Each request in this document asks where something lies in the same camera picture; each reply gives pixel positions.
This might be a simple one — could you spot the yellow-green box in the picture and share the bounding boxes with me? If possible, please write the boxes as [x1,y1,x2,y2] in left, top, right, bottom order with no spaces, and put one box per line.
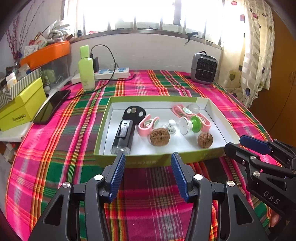
[0,77,47,132]

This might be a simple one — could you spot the black charger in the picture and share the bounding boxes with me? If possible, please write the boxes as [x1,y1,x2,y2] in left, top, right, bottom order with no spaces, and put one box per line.
[90,54,100,73]

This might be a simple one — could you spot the grey white striped box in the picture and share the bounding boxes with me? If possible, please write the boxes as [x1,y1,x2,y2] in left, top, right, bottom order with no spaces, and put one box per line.
[0,67,43,108]

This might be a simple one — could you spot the black perforated disc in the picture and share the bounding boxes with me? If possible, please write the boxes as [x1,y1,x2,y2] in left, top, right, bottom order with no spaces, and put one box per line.
[123,105,146,124]

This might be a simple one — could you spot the white crumpled gloves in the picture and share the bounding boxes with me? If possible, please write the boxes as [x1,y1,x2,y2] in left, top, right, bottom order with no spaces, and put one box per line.
[43,20,74,41]

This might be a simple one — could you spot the window frame with bars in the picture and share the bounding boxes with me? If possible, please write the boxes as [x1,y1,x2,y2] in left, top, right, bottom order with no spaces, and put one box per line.
[62,0,225,50]

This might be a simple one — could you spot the white power strip with charger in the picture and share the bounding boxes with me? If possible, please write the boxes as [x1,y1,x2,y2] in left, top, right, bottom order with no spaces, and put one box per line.
[66,44,137,100]

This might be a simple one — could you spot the dried flower branches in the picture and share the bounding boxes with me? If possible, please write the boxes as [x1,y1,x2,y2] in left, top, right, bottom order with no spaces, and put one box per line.
[6,5,41,61]

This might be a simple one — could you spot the brown walnut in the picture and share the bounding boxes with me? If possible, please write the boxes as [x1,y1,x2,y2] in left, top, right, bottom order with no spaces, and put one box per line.
[197,132,213,149]
[150,128,171,146]

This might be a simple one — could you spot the black smartphone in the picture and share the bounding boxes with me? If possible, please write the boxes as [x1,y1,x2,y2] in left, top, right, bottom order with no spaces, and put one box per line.
[33,89,71,125]

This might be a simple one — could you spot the pink curved clip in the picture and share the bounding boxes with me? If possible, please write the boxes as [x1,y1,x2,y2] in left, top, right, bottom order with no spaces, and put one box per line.
[138,114,159,137]

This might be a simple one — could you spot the grey space heater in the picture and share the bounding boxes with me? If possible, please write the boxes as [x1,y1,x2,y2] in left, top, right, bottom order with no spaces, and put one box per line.
[190,51,218,85]

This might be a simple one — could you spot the white ball stand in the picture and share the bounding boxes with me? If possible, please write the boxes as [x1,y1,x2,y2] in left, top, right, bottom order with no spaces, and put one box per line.
[162,119,177,135]

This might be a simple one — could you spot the green white cardboard box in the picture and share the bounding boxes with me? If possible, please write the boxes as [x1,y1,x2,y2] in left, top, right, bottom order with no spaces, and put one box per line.
[94,96,241,168]

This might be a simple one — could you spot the plaid blanket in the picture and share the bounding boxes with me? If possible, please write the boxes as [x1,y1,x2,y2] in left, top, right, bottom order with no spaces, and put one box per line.
[6,69,287,241]

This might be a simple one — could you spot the black tube device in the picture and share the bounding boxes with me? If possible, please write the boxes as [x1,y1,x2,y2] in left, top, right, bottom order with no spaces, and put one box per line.
[110,120,136,155]

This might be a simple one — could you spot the black hook on windowsill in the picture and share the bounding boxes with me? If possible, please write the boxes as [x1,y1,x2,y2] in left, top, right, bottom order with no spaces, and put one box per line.
[185,31,199,44]

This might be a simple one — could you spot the green plastic bottle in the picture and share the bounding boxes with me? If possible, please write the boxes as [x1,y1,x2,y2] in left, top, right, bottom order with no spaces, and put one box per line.
[78,45,95,91]

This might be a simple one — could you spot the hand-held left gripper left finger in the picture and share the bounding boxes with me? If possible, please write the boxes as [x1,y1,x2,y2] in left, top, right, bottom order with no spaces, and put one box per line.
[28,152,126,241]

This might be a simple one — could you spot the heart print curtain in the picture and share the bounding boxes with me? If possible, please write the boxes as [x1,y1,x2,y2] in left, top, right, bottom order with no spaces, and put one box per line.
[221,0,274,108]

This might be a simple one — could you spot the green rounded object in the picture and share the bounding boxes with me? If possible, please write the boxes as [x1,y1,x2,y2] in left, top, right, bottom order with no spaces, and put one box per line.
[44,70,56,84]

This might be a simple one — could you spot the wooden cabinet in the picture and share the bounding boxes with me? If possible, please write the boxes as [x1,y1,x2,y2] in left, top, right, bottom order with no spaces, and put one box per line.
[248,9,296,144]

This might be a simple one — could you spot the pink case with teal cup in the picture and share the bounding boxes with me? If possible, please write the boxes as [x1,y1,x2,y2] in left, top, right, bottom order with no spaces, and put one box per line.
[172,104,192,118]

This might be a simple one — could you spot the colourful card packets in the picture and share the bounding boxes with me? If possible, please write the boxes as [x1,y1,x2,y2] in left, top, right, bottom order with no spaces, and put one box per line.
[23,32,48,57]

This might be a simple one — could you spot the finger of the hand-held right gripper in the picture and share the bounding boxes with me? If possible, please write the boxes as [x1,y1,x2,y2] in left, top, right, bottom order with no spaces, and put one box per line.
[224,142,296,184]
[239,135,296,167]

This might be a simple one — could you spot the person's right hand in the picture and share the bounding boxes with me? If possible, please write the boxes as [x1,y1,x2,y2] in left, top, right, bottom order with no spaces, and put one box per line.
[269,212,281,227]

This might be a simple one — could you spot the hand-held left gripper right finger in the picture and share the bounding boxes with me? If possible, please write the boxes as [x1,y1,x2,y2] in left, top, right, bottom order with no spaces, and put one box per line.
[171,152,270,241]

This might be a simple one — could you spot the green white spool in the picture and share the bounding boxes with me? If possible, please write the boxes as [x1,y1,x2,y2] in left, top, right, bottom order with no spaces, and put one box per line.
[179,115,202,136]

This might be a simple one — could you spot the orange box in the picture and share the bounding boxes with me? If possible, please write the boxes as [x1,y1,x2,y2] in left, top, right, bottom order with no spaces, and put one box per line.
[20,41,70,69]

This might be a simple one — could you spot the clear round jar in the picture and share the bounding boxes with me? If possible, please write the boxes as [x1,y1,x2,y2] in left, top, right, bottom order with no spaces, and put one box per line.
[186,103,200,115]

